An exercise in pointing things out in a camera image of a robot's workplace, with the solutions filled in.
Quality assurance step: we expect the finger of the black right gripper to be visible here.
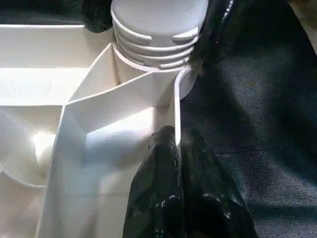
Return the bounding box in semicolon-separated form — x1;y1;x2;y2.
82;0;115;34
191;0;258;65

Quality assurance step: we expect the white plastic table leg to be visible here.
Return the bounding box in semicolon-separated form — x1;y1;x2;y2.
110;0;209;69

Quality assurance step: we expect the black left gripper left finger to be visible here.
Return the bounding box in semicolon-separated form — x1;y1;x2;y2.
121;125;184;238

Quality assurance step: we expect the white plastic table top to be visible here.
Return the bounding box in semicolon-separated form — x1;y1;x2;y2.
0;22;200;238

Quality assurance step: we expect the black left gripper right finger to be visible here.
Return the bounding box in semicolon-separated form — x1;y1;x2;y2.
179;129;258;238

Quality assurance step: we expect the black work mat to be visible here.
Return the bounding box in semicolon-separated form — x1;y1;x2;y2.
0;0;317;238

